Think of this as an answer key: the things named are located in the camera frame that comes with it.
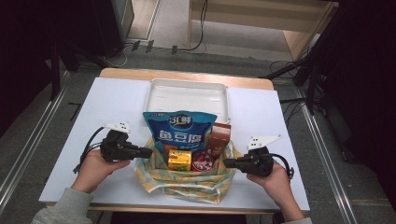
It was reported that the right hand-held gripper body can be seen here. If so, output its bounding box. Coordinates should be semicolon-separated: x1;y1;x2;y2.
241;133;283;177

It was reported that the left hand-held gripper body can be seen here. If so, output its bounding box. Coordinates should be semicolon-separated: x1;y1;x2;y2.
100;121;139;162

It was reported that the brown drink carton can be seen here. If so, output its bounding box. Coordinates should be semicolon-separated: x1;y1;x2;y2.
205;121;232;160

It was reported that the yellow drink carton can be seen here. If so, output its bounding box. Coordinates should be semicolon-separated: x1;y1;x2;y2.
167;148;193;172

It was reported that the blue snack pouch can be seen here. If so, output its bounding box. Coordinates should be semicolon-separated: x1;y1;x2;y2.
142;110;219;155

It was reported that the lemon print cloth bag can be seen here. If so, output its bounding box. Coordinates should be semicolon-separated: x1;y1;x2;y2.
134;136;244;205

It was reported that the cream plastic tray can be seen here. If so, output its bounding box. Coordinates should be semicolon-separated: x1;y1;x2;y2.
143;77;232;125

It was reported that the person's right hand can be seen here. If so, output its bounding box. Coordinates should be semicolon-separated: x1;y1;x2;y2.
247;162;295;206

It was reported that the person's left hand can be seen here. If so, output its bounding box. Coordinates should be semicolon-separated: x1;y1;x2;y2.
72;148;132;194

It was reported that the red round tin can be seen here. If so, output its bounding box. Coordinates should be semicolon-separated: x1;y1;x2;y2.
191;150;215;173

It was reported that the black metal stand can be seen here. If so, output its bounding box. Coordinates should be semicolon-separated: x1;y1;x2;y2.
49;40;64;101

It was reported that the black tripod stand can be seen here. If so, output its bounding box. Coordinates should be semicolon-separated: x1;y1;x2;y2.
261;6;340;116

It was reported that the dark cabinet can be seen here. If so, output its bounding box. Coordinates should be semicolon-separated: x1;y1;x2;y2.
92;0;135;59

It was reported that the light wooden desk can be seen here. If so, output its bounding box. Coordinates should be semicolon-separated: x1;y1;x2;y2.
186;0;340;62

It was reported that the metal floor rail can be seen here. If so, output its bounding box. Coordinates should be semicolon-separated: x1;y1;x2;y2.
0;71;71;213
293;85;359;224

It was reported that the white floor cable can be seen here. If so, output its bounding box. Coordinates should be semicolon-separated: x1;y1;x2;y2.
102;43;129;68

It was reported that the black hanging cable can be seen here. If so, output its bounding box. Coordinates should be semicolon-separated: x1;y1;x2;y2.
174;0;209;52

